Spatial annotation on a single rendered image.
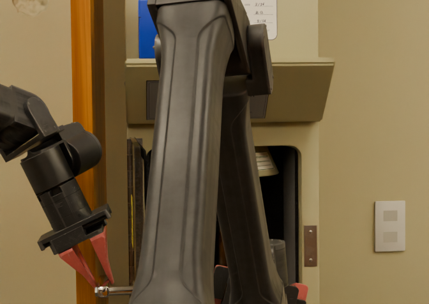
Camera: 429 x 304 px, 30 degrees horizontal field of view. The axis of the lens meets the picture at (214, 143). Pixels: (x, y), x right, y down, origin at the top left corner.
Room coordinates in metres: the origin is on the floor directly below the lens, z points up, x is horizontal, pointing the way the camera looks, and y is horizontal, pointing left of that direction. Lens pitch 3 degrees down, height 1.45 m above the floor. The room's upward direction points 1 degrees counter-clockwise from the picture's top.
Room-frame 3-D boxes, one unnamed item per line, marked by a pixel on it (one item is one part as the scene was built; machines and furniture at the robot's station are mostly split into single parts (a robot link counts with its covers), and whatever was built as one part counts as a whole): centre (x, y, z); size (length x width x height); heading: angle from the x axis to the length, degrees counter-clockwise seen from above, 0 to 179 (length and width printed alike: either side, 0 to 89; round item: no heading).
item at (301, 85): (1.27, -0.02, 1.46); 0.32 x 0.11 x 0.10; 95
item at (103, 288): (1.07, 0.14, 1.20); 0.10 x 0.05 x 0.03; 7
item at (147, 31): (1.26, 0.07, 1.56); 0.10 x 0.10 x 0.09; 5
